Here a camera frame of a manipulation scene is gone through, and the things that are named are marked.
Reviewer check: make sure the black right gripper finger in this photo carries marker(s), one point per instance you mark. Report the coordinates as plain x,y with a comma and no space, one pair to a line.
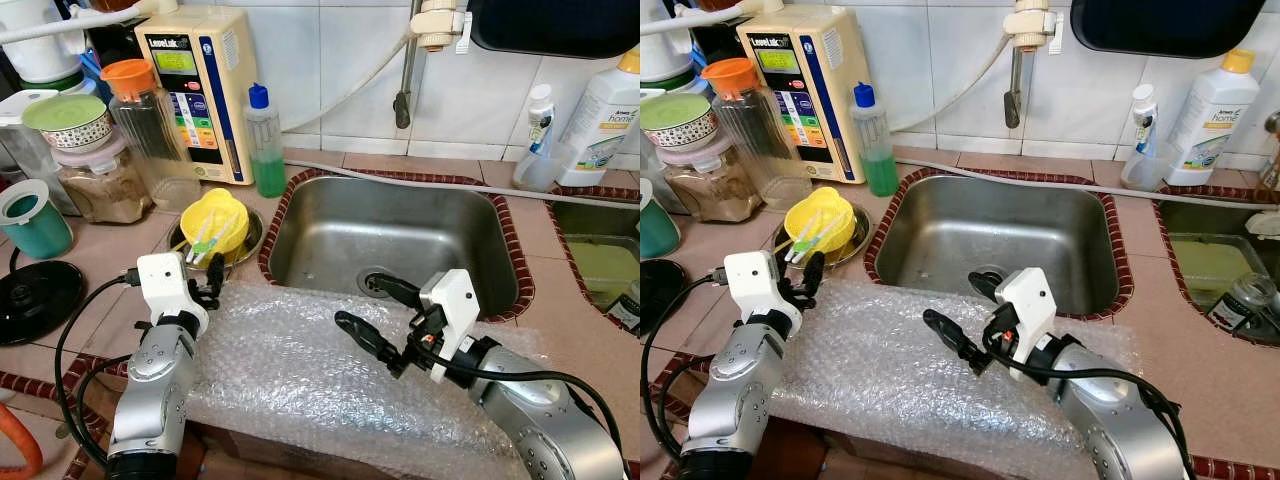
395,288
365,335
985,285
955,335

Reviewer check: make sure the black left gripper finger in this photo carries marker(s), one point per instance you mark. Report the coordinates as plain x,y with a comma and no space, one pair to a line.
814,270
216,270

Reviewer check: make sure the stainless steel plate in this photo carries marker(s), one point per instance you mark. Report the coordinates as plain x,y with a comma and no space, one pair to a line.
858,238
252,245

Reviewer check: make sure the yellow plastic bowl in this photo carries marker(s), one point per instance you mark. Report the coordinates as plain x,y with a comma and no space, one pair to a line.
820,212
215,212

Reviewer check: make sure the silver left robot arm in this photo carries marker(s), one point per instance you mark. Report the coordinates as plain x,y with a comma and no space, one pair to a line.
735,390
150,390

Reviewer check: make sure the pale green plastic stick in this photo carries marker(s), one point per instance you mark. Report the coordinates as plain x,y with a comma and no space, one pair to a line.
208,248
197,247
797,245
810,245

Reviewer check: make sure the stainless steel sink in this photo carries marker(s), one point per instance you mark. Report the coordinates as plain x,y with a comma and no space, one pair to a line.
400,235
1000,230

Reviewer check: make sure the clear bubble wrap sheet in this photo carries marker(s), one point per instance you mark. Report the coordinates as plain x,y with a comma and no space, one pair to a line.
300,380
880,380

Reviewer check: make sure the green soap bottle blue cap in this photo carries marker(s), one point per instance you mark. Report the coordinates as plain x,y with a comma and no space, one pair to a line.
267,170
880,170

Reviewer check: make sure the white pipe along counter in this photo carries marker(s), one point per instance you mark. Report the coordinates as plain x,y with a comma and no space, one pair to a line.
450,181
1050,177

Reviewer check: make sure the pink lid jar brown powder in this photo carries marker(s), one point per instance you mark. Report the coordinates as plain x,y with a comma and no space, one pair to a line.
700,190
100,195

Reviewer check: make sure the glass jar orange lid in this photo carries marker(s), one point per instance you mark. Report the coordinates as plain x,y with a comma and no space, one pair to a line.
150,140
755,140

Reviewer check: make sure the teal plastic cup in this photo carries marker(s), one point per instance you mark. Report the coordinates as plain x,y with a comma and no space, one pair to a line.
655,230
35,235

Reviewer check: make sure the glass jar black label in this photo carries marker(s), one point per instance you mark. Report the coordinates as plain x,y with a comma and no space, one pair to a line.
1245,300
628,310

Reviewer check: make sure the clear plastic cup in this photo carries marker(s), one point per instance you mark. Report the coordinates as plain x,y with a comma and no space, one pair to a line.
540,172
1145,172

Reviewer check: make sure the pale green cutting board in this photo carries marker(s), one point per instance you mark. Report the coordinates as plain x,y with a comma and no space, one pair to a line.
600,270
1205,270

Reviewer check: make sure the small steel sink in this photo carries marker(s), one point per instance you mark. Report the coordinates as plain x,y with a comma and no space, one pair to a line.
600,225
1200,225

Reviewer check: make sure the patterned bowl green lid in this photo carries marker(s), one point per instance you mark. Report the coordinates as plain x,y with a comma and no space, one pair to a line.
65,115
675,115

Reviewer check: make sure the beige water ionizer machine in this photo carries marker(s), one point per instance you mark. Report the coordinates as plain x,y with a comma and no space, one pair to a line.
825,60
215,60

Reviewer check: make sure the small white bottle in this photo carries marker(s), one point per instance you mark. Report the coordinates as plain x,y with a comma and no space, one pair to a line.
540,110
1145,110

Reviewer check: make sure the clear plastic pitcher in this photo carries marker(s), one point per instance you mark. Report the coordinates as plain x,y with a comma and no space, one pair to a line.
20,150

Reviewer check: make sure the orange tube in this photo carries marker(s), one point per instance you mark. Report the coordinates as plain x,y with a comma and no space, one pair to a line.
30,445

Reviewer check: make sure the white detergent bottle yellow cap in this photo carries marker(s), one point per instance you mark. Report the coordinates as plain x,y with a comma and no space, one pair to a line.
1210,120
600,120

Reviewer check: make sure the white plastic canister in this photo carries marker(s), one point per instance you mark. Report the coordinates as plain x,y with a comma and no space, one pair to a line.
35,50
660,50

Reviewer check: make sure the beige ionizer spout pipe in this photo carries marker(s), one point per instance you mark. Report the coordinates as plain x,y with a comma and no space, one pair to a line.
700,15
80,25

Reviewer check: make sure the dark blue plastic tray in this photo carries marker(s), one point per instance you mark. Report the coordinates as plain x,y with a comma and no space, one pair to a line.
550,25
1160,25

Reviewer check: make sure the chrome tap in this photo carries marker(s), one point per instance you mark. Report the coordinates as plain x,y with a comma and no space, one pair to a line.
1272,150

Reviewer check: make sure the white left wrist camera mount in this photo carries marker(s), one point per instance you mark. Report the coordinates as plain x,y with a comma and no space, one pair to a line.
750,285
165,285

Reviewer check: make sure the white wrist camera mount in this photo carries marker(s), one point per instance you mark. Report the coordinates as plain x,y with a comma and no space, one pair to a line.
165,285
750,285
452,300
1028,300

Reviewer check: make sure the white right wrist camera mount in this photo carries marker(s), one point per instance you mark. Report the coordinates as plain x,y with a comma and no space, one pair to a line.
1028,300
452,300

